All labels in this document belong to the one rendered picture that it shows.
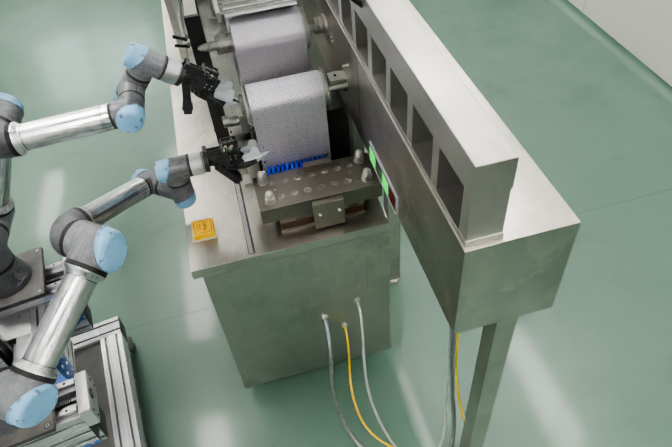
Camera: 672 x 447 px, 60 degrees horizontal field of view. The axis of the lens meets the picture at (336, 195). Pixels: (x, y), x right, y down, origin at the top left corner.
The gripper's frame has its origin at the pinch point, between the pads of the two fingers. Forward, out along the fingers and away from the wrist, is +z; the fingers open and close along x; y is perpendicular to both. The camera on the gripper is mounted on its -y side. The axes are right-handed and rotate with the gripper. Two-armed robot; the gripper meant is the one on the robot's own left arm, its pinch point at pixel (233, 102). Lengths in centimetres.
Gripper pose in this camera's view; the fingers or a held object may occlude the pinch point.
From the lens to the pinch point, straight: 190.8
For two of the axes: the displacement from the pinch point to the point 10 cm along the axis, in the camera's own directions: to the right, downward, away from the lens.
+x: -2.6, -6.7, 6.9
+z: 7.9, 2.7, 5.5
